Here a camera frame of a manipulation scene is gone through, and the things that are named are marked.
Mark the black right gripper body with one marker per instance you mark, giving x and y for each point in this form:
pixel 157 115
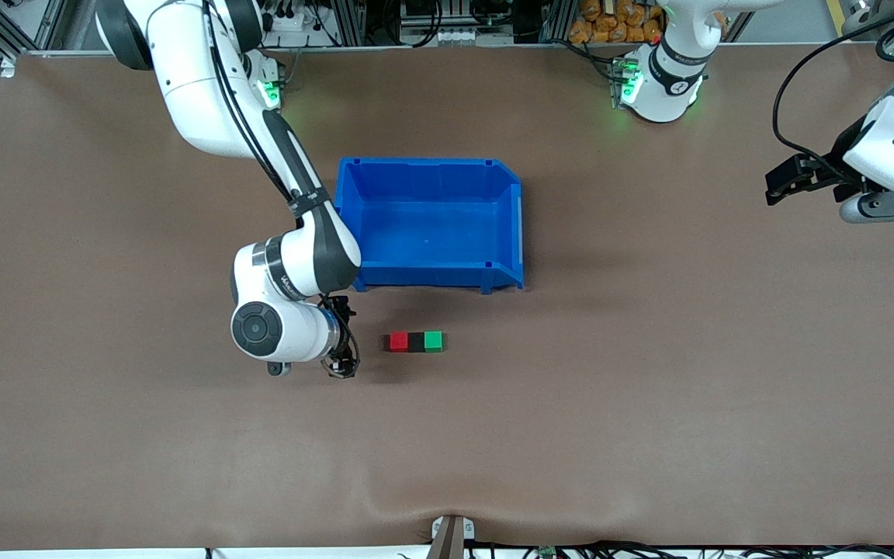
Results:
pixel 343 335

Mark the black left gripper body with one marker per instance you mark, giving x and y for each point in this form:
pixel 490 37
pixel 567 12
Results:
pixel 833 165

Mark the red cube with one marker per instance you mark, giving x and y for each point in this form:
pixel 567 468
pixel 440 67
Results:
pixel 399 341

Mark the black cube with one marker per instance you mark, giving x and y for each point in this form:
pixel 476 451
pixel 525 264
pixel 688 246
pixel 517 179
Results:
pixel 416 342

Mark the green cube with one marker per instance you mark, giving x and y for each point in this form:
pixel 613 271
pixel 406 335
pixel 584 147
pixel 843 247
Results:
pixel 434 341

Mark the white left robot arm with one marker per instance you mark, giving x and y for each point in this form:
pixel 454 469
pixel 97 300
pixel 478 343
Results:
pixel 668 85

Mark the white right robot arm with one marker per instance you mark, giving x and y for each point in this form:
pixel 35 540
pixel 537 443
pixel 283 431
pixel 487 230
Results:
pixel 183 78

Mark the blue plastic storage bin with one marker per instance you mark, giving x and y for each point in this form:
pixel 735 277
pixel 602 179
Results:
pixel 447 225

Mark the brown table mat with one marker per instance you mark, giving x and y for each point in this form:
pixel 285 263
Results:
pixel 183 435

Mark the orange packaged items pile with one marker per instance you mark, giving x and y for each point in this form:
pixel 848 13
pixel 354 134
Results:
pixel 610 19

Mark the small green connector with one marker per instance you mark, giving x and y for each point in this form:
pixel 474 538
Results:
pixel 546 551

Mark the white power strip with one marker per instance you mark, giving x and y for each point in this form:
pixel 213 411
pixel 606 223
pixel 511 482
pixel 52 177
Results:
pixel 296 22

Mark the white terminal block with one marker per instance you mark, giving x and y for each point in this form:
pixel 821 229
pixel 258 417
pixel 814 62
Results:
pixel 462 35

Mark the grey equipment box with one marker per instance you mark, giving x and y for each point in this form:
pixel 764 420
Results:
pixel 420 9

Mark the metal table clamp bracket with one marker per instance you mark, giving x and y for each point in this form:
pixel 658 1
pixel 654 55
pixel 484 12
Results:
pixel 451 536

